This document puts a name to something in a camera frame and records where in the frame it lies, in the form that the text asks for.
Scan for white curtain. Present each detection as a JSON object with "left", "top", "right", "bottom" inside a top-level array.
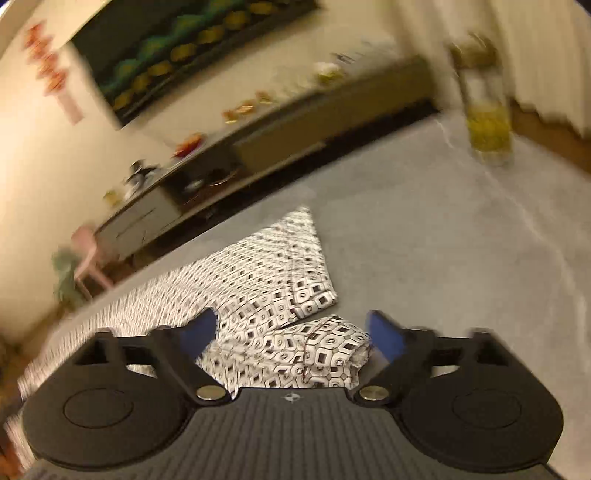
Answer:
[{"left": 485, "top": 0, "right": 591, "bottom": 139}]

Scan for green plastic chair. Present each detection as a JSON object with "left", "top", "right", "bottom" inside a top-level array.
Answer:
[{"left": 51, "top": 249, "right": 90, "bottom": 315}]

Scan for dark kettle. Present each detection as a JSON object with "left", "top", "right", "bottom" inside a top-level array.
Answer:
[{"left": 124, "top": 161, "right": 155, "bottom": 195}]

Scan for plate of red fruit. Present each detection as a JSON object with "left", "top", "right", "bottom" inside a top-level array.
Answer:
[{"left": 173, "top": 133, "right": 206, "bottom": 158}]

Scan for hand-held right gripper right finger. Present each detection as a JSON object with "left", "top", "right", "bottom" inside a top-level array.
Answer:
[{"left": 353, "top": 310, "right": 509, "bottom": 408}]

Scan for long low sideboard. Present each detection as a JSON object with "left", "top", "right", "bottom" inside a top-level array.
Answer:
[{"left": 95, "top": 55, "right": 439, "bottom": 268}]

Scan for dark green and yellow painting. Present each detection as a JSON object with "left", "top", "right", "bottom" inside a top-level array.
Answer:
[{"left": 69, "top": 0, "right": 324, "bottom": 127}]

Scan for glass vase with yellow flowers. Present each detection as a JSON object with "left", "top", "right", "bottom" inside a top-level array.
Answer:
[{"left": 445, "top": 32, "right": 515, "bottom": 167}]

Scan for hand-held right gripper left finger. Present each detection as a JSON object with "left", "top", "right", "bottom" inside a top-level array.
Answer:
[{"left": 74, "top": 308, "right": 229, "bottom": 408}]

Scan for pink plastic chair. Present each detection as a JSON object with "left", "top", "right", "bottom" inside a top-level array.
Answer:
[{"left": 71, "top": 224, "right": 121, "bottom": 296}]

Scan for red wall decoration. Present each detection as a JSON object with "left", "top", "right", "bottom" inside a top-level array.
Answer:
[{"left": 25, "top": 23, "right": 86, "bottom": 125}]

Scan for black and white patterned cloth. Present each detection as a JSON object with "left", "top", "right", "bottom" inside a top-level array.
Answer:
[{"left": 18, "top": 207, "right": 372, "bottom": 402}]

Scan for golden ornaments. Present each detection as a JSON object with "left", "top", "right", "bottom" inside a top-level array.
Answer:
[{"left": 224, "top": 90, "right": 278, "bottom": 123}]

